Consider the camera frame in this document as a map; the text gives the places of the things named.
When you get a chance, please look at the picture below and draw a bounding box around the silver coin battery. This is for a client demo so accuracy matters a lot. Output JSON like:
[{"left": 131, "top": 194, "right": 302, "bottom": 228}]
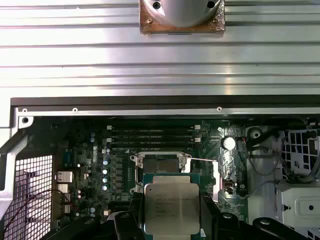
[{"left": 223, "top": 135, "right": 237, "bottom": 151}]

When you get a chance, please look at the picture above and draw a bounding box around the silver topped CPU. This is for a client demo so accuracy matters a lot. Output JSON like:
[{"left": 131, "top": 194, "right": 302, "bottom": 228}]
[{"left": 141, "top": 172, "right": 208, "bottom": 240}]

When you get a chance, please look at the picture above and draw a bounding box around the metal socket cover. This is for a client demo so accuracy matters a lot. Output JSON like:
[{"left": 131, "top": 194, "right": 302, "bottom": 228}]
[{"left": 178, "top": 152, "right": 222, "bottom": 202}]

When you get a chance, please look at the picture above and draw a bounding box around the black PC case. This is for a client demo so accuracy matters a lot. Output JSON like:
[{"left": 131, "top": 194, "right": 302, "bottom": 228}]
[{"left": 0, "top": 96, "right": 320, "bottom": 240}]

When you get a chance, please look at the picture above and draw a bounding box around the brown base plate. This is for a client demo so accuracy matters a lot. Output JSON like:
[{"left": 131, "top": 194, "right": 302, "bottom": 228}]
[{"left": 138, "top": 0, "right": 227, "bottom": 35}]

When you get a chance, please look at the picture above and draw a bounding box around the black RAM slot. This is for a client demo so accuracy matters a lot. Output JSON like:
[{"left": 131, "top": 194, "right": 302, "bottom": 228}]
[
  {"left": 106, "top": 124, "right": 202, "bottom": 133},
  {"left": 106, "top": 137, "right": 202, "bottom": 145},
  {"left": 109, "top": 133, "right": 196, "bottom": 139},
  {"left": 109, "top": 144, "right": 196, "bottom": 151}
]

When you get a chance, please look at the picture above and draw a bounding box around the wire locking lever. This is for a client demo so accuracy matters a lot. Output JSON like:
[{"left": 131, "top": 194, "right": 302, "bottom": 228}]
[{"left": 134, "top": 154, "right": 141, "bottom": 193}]

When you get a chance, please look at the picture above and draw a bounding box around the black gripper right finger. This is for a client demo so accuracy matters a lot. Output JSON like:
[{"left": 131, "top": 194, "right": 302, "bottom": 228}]
[{"left": 199, "top": 194, "right": 309, "bottom": 240}]

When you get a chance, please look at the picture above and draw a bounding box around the CPU socket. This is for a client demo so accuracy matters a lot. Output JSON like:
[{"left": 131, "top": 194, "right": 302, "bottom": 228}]
[{"left": 129, "top": 150, "right": 193, "bottom": 198}]

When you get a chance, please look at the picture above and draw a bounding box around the green motherboard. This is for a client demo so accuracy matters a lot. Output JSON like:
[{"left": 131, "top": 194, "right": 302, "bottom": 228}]
[{"left": 32, "top": 117, "right": 250, "bottom": 240}]

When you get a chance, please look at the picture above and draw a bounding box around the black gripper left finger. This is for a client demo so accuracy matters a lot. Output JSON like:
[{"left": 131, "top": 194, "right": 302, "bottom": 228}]
[{"left": 47, "top": 191, "right": 146, "bottom": 240}]

